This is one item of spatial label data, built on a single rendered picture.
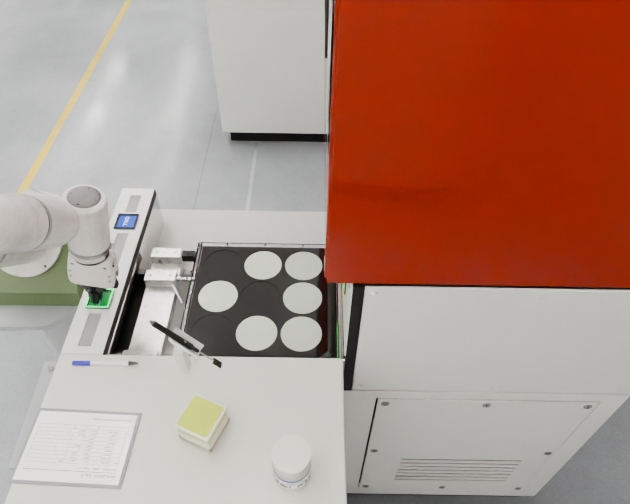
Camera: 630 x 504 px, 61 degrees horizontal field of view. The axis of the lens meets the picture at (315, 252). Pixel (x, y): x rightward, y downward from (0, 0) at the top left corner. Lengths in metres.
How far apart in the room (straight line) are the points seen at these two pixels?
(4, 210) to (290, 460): 0.60
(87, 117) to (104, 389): 2.77
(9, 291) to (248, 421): 0.77
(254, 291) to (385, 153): 0.71
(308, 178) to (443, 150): 2.33
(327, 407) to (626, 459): 1.52
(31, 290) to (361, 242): 0.96
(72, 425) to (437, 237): 0.80
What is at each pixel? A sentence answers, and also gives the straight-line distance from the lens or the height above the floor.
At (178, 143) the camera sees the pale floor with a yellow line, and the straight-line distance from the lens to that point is 3.43.
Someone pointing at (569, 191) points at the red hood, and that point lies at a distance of 0.91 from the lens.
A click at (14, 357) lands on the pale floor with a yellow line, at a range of 2.63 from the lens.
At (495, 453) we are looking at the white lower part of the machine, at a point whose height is 0.45.
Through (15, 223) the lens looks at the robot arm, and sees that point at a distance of 0.84.
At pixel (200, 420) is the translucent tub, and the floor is 1.03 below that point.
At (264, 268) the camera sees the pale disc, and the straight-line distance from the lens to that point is 1.44.
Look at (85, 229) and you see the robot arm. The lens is 1.14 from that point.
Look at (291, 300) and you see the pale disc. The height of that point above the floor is 0.90.
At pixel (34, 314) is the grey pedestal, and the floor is 0.82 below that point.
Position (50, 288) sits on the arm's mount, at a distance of 1.56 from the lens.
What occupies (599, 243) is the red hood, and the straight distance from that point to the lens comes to 1.02.
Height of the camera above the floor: 2.00
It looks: 48 degrees down
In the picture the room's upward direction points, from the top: 1 degrees clockwise
